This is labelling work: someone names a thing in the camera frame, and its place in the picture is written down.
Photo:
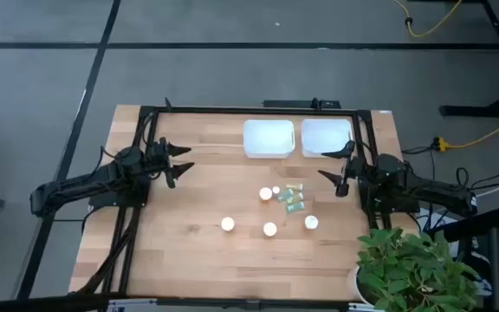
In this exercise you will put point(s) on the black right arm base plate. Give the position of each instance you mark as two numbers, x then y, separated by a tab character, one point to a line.
388	204

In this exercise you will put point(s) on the clear plastic bin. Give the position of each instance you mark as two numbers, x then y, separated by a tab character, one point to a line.
269	138
323	136

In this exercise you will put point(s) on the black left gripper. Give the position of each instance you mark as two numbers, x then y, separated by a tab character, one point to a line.
163	152

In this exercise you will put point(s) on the black desk beam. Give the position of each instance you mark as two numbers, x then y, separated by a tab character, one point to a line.
475	224

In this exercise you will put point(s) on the white ball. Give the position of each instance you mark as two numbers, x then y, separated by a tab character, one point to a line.
270	229

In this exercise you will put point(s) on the small green packets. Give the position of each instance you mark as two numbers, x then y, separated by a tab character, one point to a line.
285	195

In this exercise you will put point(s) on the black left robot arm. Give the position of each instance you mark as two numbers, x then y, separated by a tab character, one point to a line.
80	184

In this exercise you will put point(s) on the black aluminium rig frame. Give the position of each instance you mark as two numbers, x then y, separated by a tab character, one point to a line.
215	110

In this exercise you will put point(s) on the yellow-green pill vial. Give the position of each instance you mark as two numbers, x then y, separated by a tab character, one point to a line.
295	198
294	186

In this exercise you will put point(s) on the small teal packet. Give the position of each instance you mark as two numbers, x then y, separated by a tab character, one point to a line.
296	207

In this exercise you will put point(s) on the green leafy plant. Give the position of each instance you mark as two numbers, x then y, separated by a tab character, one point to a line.
405	268

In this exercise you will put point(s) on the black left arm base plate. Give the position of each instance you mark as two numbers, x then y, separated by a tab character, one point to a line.
102	201

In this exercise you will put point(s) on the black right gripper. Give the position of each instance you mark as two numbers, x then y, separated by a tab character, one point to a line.
353	169

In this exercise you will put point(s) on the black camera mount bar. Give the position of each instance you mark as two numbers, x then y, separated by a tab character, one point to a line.
293	104

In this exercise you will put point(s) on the white plant pot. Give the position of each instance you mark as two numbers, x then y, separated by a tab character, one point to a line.
353	286

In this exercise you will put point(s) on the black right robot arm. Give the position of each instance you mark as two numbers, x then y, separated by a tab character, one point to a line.
436	190

